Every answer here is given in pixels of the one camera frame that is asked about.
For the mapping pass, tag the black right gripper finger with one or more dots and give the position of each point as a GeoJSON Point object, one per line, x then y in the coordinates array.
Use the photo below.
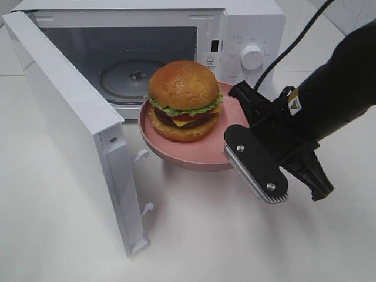
{"type": "Point", "coordinates": [258, 110]}
{"type": "Point", "coordinates": [307, 168]}

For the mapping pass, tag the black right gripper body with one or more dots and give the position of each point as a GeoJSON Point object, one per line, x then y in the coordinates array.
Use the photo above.
{"type": "Point", "coordinates": [284, 141]}

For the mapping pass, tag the pink round plate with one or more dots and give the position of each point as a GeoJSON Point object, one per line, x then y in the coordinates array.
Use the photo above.
{"type": "Point", "coordinates": [206, 154]}

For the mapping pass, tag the burger with lettuce and cheese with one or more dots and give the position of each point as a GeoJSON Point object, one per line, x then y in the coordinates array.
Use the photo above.
{"type": "Point", "coordinates": [185, 100]}

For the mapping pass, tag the white microwave door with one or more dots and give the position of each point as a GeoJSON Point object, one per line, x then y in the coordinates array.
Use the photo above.
{"type": "Point", "coordinates": [61, 71]}

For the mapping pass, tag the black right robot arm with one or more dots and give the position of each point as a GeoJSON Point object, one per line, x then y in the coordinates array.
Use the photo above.
{"type": "Point", "coordinates": [339, 91]}

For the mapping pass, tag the white upper power knob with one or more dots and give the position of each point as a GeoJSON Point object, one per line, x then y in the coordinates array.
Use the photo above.
{"type": "Point", "coordinates": [252, 56]}

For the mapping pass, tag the glass microwave turntable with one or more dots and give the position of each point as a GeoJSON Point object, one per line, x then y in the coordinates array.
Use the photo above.
{"type": "Point", "coordinates": [127, 82]}

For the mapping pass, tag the white microwave oven body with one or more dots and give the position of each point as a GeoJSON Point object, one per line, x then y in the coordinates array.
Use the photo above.
{"type": "Point", "coordinates": [212, 33]}

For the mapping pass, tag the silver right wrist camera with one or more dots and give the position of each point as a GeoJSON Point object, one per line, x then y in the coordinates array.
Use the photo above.
{"type": "Point", "coordinates": [255, 165]}

